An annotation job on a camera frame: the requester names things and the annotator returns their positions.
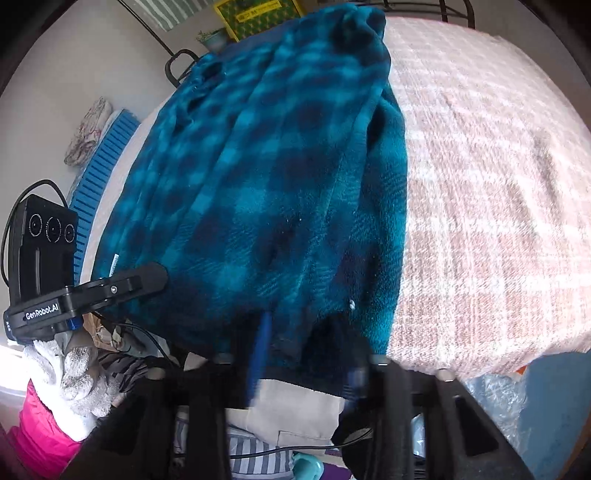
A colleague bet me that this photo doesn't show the clear plastic sheet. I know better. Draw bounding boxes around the clear plastic sheet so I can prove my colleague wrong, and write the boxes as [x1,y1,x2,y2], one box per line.
[462,373,528,454]

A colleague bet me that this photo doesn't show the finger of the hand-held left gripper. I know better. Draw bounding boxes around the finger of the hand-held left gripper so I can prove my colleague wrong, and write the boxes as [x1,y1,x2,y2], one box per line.
[69,262,169,318]

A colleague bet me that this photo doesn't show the potted plant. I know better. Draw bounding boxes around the potted plant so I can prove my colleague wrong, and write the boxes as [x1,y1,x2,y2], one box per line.
[196,28,230,54]

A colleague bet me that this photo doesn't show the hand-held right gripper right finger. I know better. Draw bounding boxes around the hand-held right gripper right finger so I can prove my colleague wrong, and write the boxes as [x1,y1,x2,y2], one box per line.
[345,354,536,480]

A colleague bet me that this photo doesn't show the grey white striped cloth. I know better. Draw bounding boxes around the grey white striped cloth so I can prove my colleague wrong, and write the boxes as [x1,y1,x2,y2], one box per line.
[173,411,297,476]

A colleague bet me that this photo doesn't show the teal plastic object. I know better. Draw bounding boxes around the teal plastic object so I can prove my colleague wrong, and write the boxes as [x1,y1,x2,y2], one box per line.
[291,451,325,480]

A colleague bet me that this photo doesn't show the dark striped cloth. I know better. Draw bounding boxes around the dark striped cloth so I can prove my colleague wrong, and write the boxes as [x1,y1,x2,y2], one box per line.
[95,348,154,398]

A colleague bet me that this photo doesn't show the floral quilt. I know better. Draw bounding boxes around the floral quilt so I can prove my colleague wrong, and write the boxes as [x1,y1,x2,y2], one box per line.
[64,97,114,167]

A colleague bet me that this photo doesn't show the blue plaid fleece jacket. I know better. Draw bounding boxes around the blue plaid fleece jacket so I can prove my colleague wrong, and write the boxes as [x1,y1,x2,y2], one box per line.
[95,4,410,398]

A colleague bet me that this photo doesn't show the blue floor mat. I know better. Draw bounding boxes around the blue floor mat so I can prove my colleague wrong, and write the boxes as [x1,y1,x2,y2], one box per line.
[517,342,591,468]

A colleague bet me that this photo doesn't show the person's left forearm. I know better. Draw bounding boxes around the person's left forearm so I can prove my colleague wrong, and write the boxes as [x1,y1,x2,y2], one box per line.
[9,378,86,468]

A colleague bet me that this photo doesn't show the pink checked blanket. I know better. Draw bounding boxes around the pink checked blanket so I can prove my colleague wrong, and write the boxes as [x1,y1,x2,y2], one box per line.
[85,16,591,380]

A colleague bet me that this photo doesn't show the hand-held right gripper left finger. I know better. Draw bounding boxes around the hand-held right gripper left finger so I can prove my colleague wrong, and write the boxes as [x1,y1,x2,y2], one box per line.
[60,314,271,480]

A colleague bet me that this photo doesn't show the beige pants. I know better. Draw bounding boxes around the beige pants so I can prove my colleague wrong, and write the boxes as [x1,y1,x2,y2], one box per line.
[226,376,348,446]

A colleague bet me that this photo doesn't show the person's left hand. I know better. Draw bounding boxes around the person's left hand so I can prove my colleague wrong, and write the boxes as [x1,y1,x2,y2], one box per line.
[23,338,118,440]

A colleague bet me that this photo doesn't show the grey striped hanging cloth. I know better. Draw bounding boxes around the grey striped hanging cloth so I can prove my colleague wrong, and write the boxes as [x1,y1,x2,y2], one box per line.
[139,0,206,32]

